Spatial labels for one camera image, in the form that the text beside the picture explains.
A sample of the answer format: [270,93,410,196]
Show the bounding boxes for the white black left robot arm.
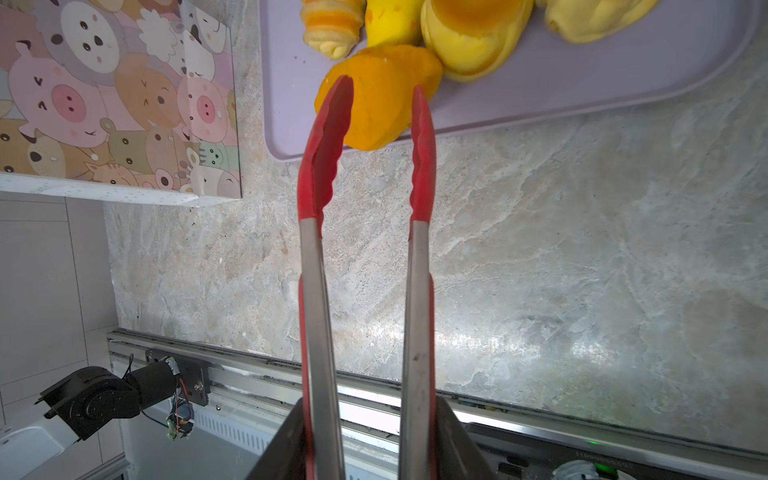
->
[1,357,181,479]

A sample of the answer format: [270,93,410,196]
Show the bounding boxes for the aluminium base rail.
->
[108,330,767,479]

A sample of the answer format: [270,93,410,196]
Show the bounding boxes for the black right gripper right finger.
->
[433,396,495,480]

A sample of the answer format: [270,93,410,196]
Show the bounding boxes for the yellow orange cone bread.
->
[365,0,424,47]

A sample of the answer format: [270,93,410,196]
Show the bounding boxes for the red steel kitchen tongs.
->
[297,75,437,479]

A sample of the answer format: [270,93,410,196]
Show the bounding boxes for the white cartoon animal paper bag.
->
[1,0,242,207]

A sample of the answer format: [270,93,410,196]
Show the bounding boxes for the orange oval bread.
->
[314,45,443,151]

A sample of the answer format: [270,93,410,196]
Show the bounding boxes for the lavender plastic tray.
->
[259,1,767,162]

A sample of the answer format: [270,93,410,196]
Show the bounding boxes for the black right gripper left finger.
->
[246,399,307,480]

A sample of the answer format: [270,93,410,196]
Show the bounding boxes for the round yellow custard bun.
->
[421,0,534,83]

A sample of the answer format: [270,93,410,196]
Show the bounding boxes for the left green circuit board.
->
[166,393,194,440]

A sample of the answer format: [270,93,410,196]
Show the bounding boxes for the striped spiral bread roll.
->
[300,0,366,61]

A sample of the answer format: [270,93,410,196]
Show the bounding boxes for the long toasted crust bread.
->
[536,0,659,44]

